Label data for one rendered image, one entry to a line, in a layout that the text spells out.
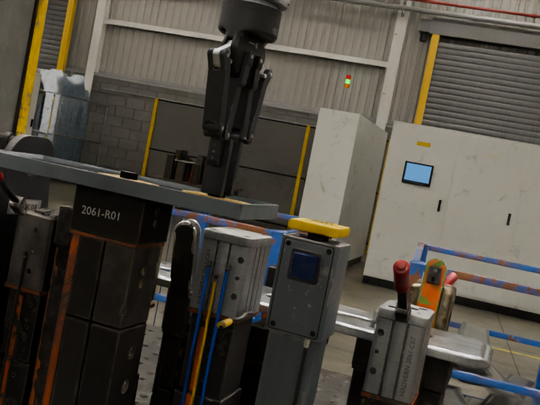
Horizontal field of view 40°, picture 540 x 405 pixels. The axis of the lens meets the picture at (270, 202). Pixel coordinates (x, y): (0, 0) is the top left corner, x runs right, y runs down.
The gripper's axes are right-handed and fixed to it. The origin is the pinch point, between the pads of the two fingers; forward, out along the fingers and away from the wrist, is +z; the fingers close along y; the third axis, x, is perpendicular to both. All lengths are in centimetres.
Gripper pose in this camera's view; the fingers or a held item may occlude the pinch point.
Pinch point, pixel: (222, 166)
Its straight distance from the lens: 93.8
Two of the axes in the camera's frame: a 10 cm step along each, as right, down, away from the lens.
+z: -1.9, 9.8, 0.5
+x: -8.8, -1.9, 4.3
